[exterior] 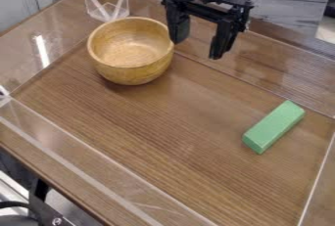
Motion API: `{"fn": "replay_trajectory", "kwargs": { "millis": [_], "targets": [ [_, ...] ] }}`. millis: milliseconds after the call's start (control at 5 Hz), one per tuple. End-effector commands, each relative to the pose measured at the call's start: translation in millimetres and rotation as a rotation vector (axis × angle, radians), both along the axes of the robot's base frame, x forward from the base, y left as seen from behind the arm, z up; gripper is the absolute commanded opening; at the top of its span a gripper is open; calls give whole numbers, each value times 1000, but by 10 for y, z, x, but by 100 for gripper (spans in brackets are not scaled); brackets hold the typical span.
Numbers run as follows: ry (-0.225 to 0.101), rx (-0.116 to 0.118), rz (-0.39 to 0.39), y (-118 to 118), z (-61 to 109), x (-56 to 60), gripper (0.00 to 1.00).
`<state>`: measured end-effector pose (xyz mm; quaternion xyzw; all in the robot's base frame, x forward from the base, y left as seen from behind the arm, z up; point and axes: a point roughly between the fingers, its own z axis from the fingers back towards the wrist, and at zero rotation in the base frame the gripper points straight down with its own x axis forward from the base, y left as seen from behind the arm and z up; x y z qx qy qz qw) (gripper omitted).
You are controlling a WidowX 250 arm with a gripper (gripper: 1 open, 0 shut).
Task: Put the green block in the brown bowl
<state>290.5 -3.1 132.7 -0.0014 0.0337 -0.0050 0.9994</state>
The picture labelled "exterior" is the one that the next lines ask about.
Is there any black cable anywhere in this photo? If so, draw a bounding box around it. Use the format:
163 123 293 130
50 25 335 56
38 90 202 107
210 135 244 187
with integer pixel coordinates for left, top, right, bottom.
0 200 36 216

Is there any green rectangular block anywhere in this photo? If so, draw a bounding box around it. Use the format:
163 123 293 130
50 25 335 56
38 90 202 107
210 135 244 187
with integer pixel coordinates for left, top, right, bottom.
243 101 306 155

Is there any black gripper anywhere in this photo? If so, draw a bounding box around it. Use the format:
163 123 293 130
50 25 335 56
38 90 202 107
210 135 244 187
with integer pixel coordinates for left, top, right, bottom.
162 0 253 60

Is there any clear acrylic corner bracket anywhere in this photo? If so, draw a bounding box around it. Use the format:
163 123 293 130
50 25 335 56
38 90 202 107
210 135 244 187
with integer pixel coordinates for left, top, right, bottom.
84 0 130 23

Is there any brown wooden bowl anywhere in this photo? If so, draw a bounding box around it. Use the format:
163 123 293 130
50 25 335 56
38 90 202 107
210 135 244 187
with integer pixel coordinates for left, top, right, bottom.
86 17 174 85

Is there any clear acrylic tray wall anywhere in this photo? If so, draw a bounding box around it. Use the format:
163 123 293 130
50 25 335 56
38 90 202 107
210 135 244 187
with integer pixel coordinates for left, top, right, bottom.
0 85 222 226

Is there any black table leg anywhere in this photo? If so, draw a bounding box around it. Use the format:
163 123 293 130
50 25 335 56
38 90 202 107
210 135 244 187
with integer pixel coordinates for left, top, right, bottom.
28 179 76 226

